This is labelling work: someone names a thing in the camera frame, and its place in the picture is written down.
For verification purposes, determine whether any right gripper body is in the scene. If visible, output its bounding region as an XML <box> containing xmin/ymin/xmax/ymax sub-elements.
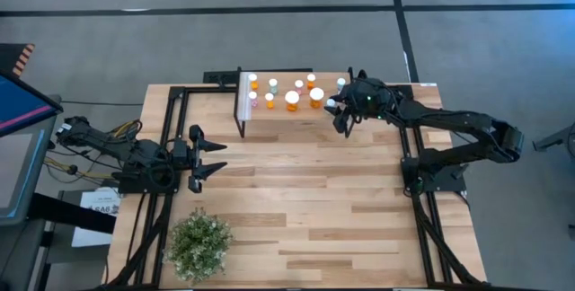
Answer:
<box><xmin>352</xmin><ymin>79</ymin><xmax>399</xmax><ymax>120</ymax></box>

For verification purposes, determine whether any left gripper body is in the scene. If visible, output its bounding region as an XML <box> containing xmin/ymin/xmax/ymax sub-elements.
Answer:
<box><xmin>172</xmin><ymin>137</ymin><xmax>202</xmax><ymax>178</ymax></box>

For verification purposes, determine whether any large orange medicine bottle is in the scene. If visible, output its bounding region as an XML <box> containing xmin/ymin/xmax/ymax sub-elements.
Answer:
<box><xmin>308</xmin><ymin>86</ymin><xmax>326</xmax><ymax>110</ymax></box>
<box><xmin>284</xmin><ymin>90</ymin><xmax>301</xmax><ymax>113</ymax></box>

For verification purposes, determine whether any wooden shelf with black legs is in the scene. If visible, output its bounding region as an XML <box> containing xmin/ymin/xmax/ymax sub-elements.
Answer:
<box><xmin>233</xmin><ymin>66</ymin><xmax>359</xmax><ymax>139</ymax></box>

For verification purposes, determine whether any green artificial potted plant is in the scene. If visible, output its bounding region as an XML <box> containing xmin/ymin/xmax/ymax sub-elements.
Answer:
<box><xmin>162</xmin><ymin>206</ymin><xmax>235</xmax><ymax>286</ymax></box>

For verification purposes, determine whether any white printed paper sheet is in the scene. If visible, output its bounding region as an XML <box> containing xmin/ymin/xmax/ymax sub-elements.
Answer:
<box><xmin>70</xmin><ymin>186</ymin><xmax>122</xmax><ymax>248</ymax></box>

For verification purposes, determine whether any black flat bar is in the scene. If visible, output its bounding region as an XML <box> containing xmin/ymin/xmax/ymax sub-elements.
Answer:
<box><xmin>27</xmin><ymin>191</ymin><xmax>117</xmax><ymax>234</ymax></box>

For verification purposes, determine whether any gray workstation stand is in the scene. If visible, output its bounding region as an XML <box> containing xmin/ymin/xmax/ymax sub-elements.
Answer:
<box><xmin>0</xmin><ymin>122</ymin><xmax>58</xmax><ymax>227</ymax></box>

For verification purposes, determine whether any monitor with blue screen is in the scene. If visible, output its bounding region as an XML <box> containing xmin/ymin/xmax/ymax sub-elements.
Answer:
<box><xmin>0</xmin><ymin>69</ymin><xmax>64</xmax><ymax>138</ymax></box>

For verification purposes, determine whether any black orange striped floor mat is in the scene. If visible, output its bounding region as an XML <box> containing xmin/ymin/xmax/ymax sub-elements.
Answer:
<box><xmin>0</xmin><ymin>42</ymin><xmax>36</xmax><ymax>78</ymax></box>

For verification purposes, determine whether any black stand leg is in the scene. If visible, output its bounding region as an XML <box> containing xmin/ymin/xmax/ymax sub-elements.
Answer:
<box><xmin>532</xmin><ymin>122</ymin><xmax>575</xmax><ymax>153</ymax></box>

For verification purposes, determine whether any black metal table frame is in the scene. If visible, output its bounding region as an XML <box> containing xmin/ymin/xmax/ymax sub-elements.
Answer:
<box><xmin>92</xmin><ymin>83</ymin><xmax>493</xmax><ymax>291</ymax></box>

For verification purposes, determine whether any yellow and black cable bundle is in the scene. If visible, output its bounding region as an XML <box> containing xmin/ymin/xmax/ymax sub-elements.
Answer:
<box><xmin>42</xmin><ymin>119</ymin><xmax>144</xmax><ymax>184</ymax></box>

